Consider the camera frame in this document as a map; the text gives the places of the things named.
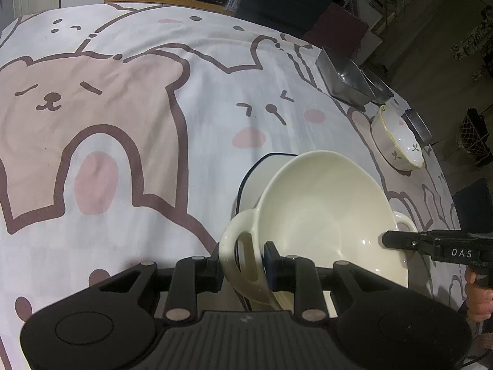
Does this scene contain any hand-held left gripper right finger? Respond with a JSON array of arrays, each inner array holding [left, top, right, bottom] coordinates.
[[263, 241, 389, 322]]

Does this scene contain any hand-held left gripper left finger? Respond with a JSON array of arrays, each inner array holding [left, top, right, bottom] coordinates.
[[99, 256, 228, 323]]

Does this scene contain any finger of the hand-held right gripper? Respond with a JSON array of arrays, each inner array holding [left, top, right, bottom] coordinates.
[[382, 230, 436, 258]]

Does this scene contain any cream bowl with handles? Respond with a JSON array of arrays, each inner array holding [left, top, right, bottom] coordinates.
[[219, 150, 418, 311]]

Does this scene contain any floral bowl with yellow rim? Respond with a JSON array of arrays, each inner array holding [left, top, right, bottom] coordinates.
[[370, 104, 425, 171]]

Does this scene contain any white plate with dark rim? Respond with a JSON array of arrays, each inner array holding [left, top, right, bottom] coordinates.
[[231, 152, 301, 224]]

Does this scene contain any square steel bowl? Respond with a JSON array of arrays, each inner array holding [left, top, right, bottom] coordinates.
[[315, 46, 375, 105], [404, 109, 434, 146]]

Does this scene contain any person's right hand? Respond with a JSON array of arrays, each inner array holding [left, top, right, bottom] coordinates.
[[464, 269, 493, 322]]

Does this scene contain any white net basket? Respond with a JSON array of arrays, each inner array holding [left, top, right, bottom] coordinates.
[[456, 108, 493, 167]]

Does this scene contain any round steel bowl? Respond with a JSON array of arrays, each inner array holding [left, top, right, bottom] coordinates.
[[360, 67, 394, 104]]

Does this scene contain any bear printed tablecloth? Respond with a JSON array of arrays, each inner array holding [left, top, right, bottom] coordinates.
[[0, 2, 468, 370]]

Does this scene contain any maroon chair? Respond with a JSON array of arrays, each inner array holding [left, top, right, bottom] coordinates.
[[302, 2, 369, 60]]

